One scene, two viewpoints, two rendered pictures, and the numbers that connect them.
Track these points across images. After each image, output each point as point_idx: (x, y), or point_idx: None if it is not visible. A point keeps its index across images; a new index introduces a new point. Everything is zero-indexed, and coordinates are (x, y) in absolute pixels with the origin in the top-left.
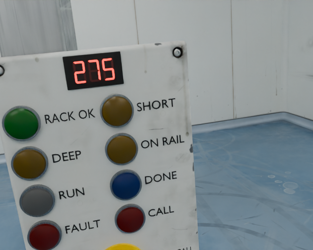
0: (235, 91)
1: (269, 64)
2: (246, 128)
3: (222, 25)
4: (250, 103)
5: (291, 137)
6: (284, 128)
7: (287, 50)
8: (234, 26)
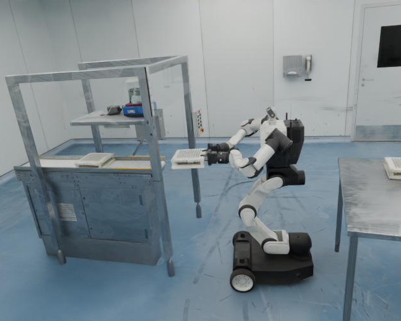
0: (44, 132)
1: (56, 110)
2: (60, 154)
3: (27, 88)
4: (54, 138)
5: (93, 149)
6: (82, 147)
7: (63, 99)
8: (33, 88)
